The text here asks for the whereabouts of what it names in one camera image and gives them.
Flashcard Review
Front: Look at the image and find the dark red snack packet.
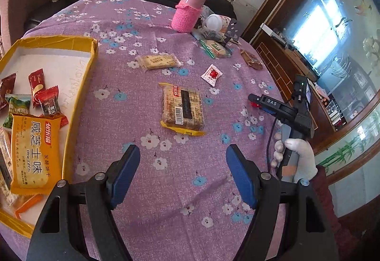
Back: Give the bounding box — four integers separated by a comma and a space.
0, 73, 17, 110

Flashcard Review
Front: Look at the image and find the pale yellow biscuit packet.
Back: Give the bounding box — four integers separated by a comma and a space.
135, 53, 183, 71

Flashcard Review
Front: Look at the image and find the person's right hand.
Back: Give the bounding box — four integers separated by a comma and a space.
271, 139, 318, 183

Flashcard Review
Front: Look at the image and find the wooden glass cabinet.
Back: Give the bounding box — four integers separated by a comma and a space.
240, 0, 380, 217

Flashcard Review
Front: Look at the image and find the yellow-edged brown cracker packet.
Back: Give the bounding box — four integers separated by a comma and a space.
159, 83, 207, 137

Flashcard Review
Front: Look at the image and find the pink thermos with knit sleeve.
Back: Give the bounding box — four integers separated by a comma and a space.
171, 0, 211, 33

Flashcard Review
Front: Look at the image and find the white candy with red print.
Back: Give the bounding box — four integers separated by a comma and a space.
201, 64, 224, 87

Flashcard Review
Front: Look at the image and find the red candy with cream print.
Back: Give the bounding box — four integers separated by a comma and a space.
28, 69, 45, 108

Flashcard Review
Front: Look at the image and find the white plastic jar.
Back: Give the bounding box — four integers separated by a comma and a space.
206, 14, 231, 33

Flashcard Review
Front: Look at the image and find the white box with yellow tape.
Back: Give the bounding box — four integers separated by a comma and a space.
0, 36, 98, 239

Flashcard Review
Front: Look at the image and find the purple floral tablecloth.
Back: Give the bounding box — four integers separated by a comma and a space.
0, 0, 297, 261

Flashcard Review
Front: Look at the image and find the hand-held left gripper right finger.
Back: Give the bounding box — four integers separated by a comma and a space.
226, 144, 340, 261

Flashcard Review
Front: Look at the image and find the large yellow biscuit packet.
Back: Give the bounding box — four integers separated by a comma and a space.
10, 114, 63, 196

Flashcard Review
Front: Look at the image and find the orange-edged cracker packet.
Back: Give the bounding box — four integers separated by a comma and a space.
0, 127, 45, 218

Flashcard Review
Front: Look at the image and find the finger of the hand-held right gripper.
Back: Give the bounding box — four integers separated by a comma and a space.
248, 94, 294, 117

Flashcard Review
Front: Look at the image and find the red candy with dark centre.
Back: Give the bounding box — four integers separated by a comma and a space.
35, 86, 69, 128

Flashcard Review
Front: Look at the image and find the clear zip bag with biscuit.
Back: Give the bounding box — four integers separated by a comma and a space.
191, 30, 233, 59

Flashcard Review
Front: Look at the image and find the person's right forearm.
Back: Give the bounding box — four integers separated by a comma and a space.
310, 164, 361, 252

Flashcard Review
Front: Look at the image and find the green pea snack packet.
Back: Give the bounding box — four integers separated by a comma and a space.
3, 95, 32, 129

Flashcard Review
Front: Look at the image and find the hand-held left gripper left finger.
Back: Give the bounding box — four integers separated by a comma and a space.
27, 144, 141, 261

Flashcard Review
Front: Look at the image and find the brown pink armchair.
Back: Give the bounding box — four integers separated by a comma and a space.
0, 0, 75, 53

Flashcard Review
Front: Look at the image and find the brown snack wrapper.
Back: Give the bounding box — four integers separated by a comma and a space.
240, 49, 263, 70

